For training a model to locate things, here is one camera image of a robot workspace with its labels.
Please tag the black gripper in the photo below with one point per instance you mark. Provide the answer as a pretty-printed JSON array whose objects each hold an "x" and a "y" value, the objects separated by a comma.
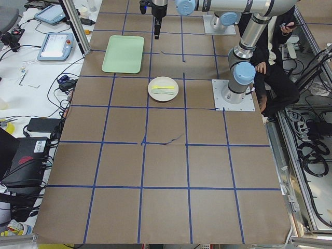
[{"x": 158, "y": 10}]

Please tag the white round plate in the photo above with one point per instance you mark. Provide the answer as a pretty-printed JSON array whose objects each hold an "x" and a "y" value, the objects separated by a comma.
[{"x": 163, "y": 81}]

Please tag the light green plastic spoon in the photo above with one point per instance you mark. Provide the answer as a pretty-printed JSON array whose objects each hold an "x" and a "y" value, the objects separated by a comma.
[{"x": 161, "y": 91}]

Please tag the yellow plastic fork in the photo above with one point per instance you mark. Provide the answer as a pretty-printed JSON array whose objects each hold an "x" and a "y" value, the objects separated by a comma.
[{"x": 162, "y": 87}]

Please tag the black power adapter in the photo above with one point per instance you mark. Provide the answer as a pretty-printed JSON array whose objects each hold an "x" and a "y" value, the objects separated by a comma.
[{"x": 43, "y": 125}]

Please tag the person's hand on knee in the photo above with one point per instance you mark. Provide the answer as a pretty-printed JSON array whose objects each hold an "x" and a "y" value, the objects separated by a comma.
[{"x": 261, "y": 68}]

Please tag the black computer box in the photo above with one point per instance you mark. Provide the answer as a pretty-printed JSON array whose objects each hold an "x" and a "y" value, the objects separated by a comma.
[{"x": 28, "y": 165}]

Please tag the aluminium frame post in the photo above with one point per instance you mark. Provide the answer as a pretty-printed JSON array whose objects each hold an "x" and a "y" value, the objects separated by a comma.
[{"x": 76, "y": 25}]

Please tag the teach pendant near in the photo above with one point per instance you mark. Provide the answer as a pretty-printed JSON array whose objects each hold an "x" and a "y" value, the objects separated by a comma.
[{"x": 56, "y": 47}]

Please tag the teach pendant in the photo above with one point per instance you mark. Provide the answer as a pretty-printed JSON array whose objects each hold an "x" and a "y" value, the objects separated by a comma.
[
  {"x": 52, "y": 15},
  {"x": 56, "y": 47}
]

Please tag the person's hand with phone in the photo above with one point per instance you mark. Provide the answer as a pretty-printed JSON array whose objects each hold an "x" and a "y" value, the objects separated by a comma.
[{"x": 286, "y": 29}]

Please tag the person in black clothes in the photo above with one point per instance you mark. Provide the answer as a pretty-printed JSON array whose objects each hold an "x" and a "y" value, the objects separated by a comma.
[{"x": 274, "y": 90}]

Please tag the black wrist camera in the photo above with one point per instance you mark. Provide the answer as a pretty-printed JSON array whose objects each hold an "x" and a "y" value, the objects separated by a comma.
[{"x": 143, "y": 6}]

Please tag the teach pendant far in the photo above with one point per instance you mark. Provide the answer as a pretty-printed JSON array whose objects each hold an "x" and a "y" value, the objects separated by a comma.
[{"x": 52, "y": 15}]

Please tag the light green plastic tray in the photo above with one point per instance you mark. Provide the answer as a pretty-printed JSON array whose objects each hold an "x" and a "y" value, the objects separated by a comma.
[{"x": 123, "y": 54}]

